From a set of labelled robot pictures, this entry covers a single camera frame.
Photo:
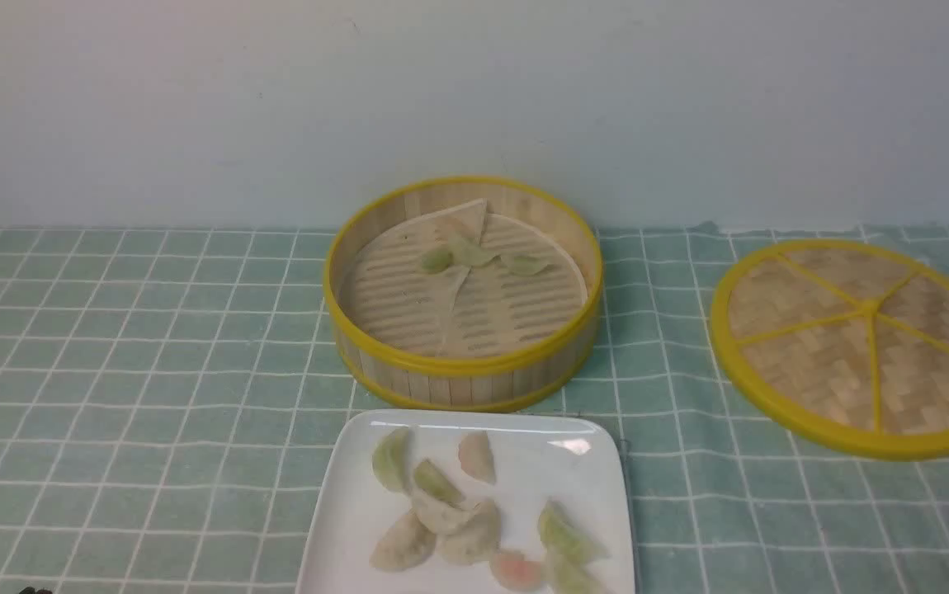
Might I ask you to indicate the green checkered tablecloth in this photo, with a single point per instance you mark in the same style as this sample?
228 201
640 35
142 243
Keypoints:
169 399

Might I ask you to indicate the pale green dumpling steamer middle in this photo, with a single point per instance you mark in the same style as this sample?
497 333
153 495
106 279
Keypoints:
468 253

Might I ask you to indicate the pink dumpling plate bottom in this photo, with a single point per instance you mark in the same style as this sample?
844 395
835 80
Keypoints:
516 572

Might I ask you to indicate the pale green dumpling steamer right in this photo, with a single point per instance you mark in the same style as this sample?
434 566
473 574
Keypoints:
523 265

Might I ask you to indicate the green dumpling plate top left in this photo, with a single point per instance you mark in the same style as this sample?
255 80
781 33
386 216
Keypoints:
389 460

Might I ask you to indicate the green dumpling plate bottom right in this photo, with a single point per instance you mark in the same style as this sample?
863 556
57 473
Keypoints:
565 576

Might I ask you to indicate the white dumpling plate bottom left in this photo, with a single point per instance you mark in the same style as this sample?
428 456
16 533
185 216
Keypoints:
405 545

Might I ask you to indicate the green dumpling plate centre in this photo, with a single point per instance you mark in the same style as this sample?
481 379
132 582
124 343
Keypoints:
431 480

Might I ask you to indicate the green dumpling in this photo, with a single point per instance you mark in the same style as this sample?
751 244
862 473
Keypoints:
435 261

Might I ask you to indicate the green dumpling plate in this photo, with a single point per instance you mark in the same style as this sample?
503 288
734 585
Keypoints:
389 460
565 576
559 535
431 480

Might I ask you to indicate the yellow rimmed bamboo steamer basket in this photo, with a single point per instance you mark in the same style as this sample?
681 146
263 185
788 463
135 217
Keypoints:
508 382

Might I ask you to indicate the white dumpling plate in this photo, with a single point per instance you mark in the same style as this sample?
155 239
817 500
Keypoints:
405 545
439 517

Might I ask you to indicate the white square plate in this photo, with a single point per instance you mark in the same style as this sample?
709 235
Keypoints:
574 462

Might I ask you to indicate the white dumpling plate centre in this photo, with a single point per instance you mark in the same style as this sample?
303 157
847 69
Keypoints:
439 517

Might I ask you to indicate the white steamer liner paper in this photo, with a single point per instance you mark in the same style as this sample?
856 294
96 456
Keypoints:
462 313

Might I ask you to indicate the pale green dumpling steamer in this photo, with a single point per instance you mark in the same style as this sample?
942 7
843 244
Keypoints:
523 265
468 253

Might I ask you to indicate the pale dumpling plate middle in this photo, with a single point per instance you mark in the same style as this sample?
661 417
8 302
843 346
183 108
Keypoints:
477 540

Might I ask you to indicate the pale pink dumpling steamer back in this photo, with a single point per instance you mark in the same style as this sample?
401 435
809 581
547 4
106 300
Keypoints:
449 227

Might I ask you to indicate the round bamboo steamer lid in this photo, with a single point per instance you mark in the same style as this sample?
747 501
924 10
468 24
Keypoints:
842 342

